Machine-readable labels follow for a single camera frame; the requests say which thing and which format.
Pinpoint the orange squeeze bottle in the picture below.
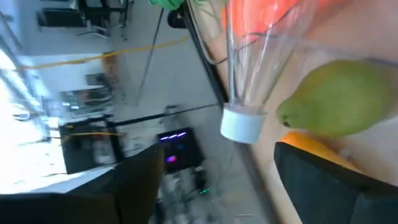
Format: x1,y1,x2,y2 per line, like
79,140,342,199
222,0,352,43

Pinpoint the long yellow cable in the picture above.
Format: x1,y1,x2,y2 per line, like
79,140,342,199
17,35,190,71

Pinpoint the yellow mango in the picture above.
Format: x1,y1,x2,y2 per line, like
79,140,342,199
279,130,363,175

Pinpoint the black office desk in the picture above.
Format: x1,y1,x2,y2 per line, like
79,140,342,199
37,0,131,29

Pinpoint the black cabinet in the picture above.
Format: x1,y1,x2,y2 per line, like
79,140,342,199
58,115,122,175

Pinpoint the clear water bottle white cap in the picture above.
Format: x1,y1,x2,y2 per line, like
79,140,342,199
220,0,317,144

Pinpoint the green pear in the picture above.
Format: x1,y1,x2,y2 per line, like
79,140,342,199
275,59,393,138

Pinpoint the black perforated computer case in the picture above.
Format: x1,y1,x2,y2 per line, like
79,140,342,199
157,126,206,174

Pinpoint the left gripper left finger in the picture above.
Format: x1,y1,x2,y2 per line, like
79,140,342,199
0,144,165,224

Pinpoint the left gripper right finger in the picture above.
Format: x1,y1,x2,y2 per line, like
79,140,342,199
274,141,398,224

